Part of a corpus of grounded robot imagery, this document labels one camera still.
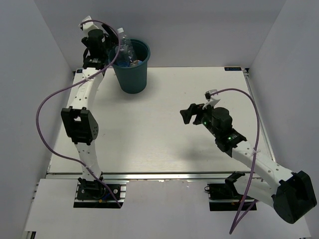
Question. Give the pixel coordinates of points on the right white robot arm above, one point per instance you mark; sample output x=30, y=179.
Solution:
x=289, y=193

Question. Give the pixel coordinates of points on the blue label crushed bottle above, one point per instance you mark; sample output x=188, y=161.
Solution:
x=126, y=60

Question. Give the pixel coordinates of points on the clear plastic bottle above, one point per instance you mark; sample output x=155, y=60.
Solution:
x=126, y=46

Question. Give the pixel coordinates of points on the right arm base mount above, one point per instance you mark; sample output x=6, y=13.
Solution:
x=222, y=194

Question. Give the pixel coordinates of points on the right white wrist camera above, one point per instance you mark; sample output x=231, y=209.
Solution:
x=212, y=98

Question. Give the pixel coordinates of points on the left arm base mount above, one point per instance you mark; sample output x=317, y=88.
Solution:
x=94, y=195

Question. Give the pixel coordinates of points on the right blue table label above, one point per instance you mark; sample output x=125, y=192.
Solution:
x=232, y=69

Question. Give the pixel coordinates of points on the dark green plastic bin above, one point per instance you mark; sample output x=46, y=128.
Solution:
x=132, y=80

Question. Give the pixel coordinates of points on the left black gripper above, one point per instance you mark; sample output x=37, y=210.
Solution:
x=111, y=40

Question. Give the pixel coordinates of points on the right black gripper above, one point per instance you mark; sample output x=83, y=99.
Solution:
x=193, y=110

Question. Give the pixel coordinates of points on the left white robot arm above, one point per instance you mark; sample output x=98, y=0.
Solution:
x=78, y=120

